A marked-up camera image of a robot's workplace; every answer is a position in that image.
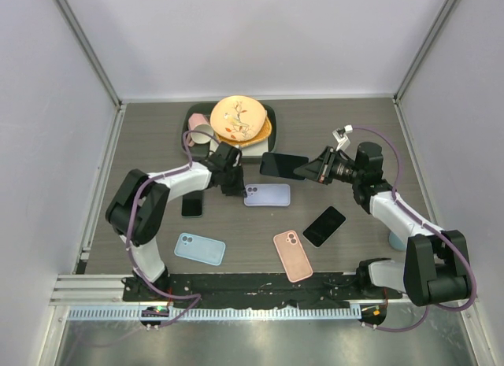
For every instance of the pink phone case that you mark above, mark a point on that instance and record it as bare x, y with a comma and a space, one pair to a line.
292, 256

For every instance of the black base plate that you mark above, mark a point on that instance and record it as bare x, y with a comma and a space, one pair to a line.
322, 290

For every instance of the white square plate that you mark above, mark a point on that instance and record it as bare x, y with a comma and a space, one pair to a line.
255, 150

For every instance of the blue phone black screen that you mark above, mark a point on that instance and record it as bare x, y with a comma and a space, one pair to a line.
282, 165

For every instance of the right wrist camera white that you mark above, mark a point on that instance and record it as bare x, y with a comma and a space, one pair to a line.
341, 136

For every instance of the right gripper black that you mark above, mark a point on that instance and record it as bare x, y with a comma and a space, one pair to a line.
317, 169

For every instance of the green phone black screen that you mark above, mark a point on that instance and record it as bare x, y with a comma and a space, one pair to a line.
192, 204

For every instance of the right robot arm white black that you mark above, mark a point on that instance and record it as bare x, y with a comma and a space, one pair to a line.
436, 268

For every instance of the pink mug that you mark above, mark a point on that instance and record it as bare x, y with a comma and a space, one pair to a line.
200, 130

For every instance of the white slotted cable duct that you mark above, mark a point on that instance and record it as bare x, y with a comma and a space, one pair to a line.
137, 312

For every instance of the lilac phone case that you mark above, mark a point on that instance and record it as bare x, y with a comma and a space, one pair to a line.
267, 195

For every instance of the light blue phone case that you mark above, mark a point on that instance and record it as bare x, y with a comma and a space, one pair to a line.
200, 249

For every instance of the peach floral plate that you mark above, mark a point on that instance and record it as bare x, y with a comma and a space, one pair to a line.
237, 118

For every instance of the white phone black screen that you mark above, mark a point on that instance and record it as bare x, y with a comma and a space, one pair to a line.
324, 226

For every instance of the light blue cup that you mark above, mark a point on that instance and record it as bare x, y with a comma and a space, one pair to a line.
396, 243

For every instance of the dark green tray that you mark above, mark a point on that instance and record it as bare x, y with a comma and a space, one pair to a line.
199, 152

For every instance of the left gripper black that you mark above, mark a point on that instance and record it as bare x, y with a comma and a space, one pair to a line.
239, 190

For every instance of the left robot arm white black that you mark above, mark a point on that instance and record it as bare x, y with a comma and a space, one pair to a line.
138, 207

